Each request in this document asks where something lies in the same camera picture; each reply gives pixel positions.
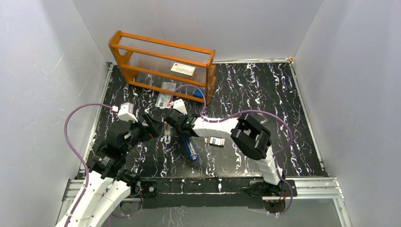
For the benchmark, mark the aluminium frame rail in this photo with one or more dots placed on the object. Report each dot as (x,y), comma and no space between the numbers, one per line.
(303,187)

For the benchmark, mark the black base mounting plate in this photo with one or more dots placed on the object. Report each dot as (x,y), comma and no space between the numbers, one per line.
(145,192)

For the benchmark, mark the white staple box on shelf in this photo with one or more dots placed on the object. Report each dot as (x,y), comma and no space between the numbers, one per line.
(182,70)

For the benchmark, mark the orange wooden shelf rack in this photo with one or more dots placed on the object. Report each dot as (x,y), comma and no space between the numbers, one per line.
(137,55)

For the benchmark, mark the staple box tray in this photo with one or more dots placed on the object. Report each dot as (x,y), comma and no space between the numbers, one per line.
(219,142)

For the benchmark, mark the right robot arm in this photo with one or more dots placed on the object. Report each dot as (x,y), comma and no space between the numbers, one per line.
(250,137)

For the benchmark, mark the small blue cube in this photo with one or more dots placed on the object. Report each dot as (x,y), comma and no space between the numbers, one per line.
(198,94)

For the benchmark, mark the blue stapler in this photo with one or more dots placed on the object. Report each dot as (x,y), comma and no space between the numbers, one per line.
(190,148)

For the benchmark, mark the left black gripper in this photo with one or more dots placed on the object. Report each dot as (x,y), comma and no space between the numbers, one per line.
(150,126)

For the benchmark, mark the clear plastic label packet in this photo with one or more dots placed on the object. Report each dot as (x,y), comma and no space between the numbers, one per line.
(163,100)

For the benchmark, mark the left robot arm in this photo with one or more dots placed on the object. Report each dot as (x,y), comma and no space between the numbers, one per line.
(106,185)

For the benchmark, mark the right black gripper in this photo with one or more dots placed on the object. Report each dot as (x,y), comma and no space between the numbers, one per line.
(187,115)

